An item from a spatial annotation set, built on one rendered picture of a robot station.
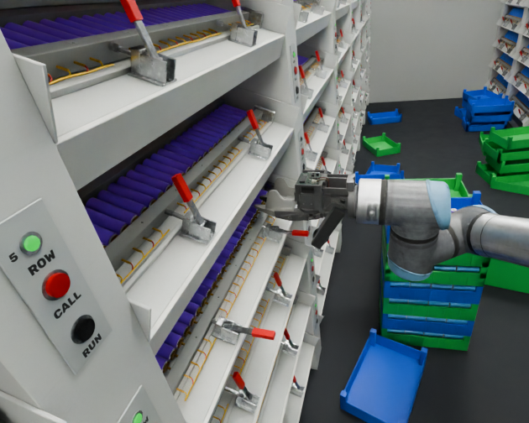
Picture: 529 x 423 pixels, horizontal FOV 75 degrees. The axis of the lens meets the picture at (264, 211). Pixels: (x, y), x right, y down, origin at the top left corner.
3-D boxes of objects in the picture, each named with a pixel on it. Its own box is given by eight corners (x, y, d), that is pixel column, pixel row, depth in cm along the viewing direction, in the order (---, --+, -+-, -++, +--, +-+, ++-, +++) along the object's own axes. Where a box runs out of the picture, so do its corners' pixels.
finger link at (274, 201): (251, 186, 73) (295, 185, 71) (255, 210, 76) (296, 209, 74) (248, 193, 71) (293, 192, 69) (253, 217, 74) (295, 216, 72)
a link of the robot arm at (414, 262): (450, 273, 73) (461, 227, 66) (404, 292, 71) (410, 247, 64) (420, 247, 81) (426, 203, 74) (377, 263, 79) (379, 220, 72)
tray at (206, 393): (296, 213, 93) (306, 185, 88) (194, 459, 45) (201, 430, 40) (228, 189, 96) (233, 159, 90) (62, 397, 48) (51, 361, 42)
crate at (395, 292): (464, 264, 130) (468, 248, 126) (479, 305, 114) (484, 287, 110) (380, 261, 138) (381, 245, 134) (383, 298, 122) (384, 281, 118)
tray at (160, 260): (289, 144, 83) (305, 88, 75) (148, 367, 35) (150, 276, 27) (212, 118, 86) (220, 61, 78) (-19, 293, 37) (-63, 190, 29)
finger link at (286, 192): (263, 173, 78) (301, 176, 74) (265, 195, 81) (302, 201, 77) (256, 179, 76) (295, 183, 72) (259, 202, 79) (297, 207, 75)
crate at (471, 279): (468, 248, 126) (471, 230, 122) (484, 287, 110) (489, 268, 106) (381, 245, 134) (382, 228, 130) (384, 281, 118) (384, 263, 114)
